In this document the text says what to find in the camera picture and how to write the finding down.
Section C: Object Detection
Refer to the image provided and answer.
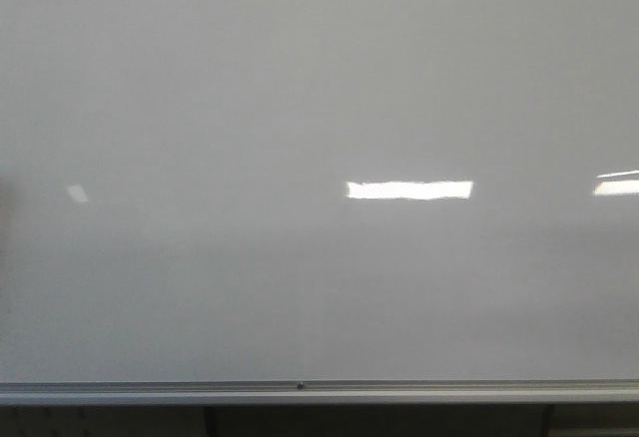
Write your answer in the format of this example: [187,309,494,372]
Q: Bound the aluminium whiteboard tray rail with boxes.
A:
[1,379,638,406]

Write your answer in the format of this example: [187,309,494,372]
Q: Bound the white glossy whiteboard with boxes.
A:
[1,0,638,382]

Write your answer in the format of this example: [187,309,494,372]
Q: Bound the dark perforated panel below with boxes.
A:
[1,403,638,436]

